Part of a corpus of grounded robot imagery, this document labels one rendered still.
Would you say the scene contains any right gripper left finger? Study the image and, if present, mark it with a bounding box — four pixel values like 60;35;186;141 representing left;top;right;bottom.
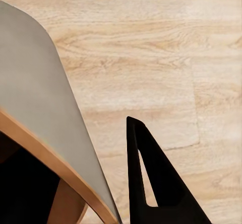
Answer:
0;147;60;224

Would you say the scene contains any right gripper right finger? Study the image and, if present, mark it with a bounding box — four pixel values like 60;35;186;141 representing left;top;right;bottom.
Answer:
127;116;212;224

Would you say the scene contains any trash can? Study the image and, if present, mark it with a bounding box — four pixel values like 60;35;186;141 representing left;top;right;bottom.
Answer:
0;0;123;224

